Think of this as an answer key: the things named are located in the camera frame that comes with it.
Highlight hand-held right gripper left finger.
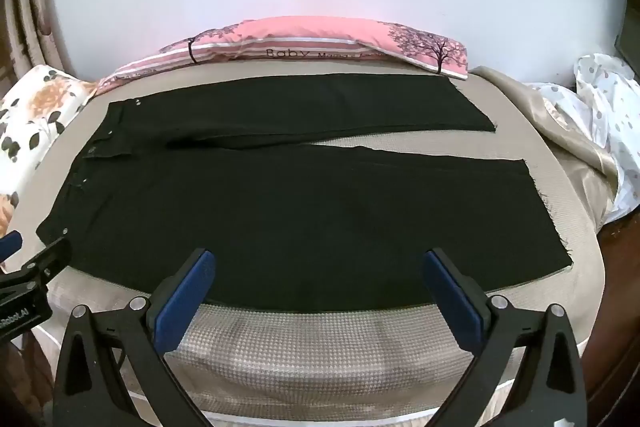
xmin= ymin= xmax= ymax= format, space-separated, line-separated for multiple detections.
xmin=52 ymin=248 xmax=217 ymax=427

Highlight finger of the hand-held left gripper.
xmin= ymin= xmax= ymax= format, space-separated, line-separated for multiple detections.
xmin=19 ymin=237 xmax=74 ymax=290
xmin=0 ymin=230 xmax=24 ymax=264

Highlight beige ribbed panel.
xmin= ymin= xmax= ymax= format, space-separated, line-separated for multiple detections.
xmin=0 ymin=0 xmax=76 ymax=80

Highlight white dotted cloth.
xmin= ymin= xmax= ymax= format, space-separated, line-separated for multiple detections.
xmin=530 ymin=53 xmax=640 ymax=225

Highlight beige satin blanket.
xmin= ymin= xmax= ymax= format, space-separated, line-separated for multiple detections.
xmin=470 ymin=66 xmax=622 ymax=228

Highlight black pants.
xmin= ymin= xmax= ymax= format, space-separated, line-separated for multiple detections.
xmin=36 ymin=73 xmax=573 ymax=314

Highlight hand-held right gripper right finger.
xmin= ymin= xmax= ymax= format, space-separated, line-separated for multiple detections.
xmin=422 ymin=248 xmax=588 ymax=427

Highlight beige bed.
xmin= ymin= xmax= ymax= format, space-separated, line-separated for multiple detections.
xmin=9 ymin=57 xmax=607 ymax=427

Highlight dark wooden frame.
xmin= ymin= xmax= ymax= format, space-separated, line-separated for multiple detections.
xmin=614 ymin=14 xmax=640 ymax=64

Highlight white floral pillow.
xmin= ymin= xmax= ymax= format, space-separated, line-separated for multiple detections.
xmin=0 ymin=64 xmax=98 ymax=239

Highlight pink tree-print pillow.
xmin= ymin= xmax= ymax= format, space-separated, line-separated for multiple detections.
xmin=95 ymin=16 xmax=469 ymax=95

